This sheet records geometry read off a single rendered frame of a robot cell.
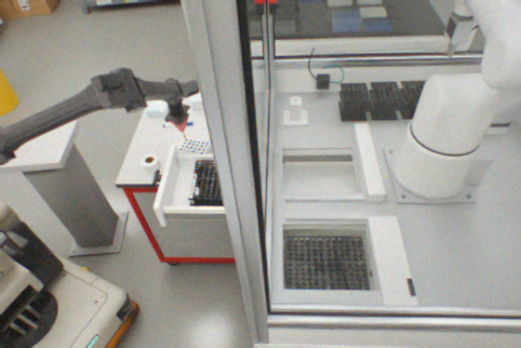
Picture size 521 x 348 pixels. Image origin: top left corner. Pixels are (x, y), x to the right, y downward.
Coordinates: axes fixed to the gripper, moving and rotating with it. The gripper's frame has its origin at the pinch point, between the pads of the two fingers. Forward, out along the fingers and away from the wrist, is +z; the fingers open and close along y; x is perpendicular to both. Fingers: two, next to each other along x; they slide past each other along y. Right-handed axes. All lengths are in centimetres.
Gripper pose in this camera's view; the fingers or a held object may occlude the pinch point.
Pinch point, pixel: (182, 129)
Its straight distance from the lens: 153.8
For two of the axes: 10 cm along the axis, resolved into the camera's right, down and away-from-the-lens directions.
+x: -9.4, -2.1, 2.7
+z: 0.7, 6.6, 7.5
